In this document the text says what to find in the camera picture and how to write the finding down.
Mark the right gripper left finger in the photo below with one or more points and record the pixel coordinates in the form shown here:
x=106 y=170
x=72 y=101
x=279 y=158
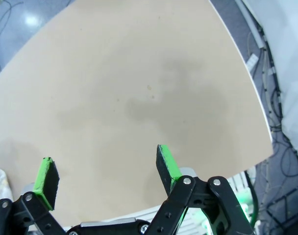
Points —
x=44 y=186

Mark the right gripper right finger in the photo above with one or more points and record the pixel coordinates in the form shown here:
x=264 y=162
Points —
x=168 y=171

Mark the white power strip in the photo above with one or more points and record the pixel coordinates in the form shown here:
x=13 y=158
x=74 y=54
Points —
x=252 y=61

